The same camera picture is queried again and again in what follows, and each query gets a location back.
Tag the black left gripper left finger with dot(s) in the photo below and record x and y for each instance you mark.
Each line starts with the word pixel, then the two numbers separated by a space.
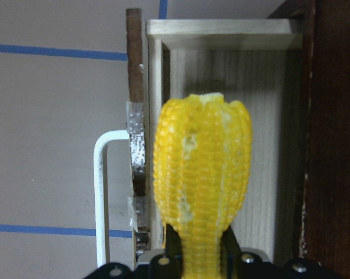
pixel 168 264

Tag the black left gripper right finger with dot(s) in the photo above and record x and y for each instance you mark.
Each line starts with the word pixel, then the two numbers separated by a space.
pixel 236 263

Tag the yellow corn cob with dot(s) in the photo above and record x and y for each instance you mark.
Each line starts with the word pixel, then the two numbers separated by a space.
pixel 201 165

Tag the wooden drawer with white handle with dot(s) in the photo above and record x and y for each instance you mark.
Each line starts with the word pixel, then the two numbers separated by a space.
pixel 257 61

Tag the dark wooden drawer box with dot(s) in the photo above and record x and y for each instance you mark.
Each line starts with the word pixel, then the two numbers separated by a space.
pixel 323 232

